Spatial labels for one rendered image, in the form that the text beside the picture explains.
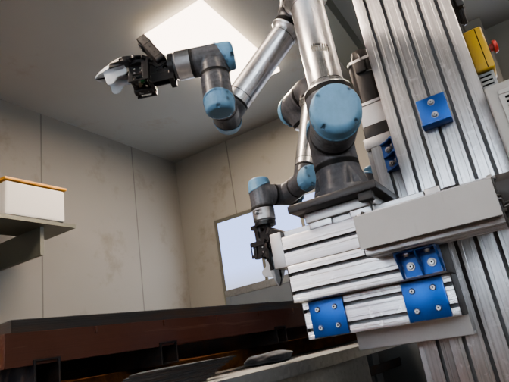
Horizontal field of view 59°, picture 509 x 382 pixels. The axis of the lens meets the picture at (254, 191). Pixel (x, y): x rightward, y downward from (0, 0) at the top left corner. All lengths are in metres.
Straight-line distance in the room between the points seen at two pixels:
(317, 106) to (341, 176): 0.19
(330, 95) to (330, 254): 0.37
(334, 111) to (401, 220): 0.29
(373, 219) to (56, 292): 3.81
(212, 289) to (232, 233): 0.71
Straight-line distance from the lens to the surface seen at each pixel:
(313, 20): 1.18
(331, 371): 1.60
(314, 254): 1.10
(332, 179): 1.11
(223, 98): 1.10
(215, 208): 5.63
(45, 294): 4.42
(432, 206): 0.91
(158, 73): 1.19
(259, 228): 1.49
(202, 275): 5.65
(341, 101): 1.03
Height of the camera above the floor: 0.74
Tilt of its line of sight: 18 degrees up
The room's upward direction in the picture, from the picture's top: 10 degrees counter-clockwise
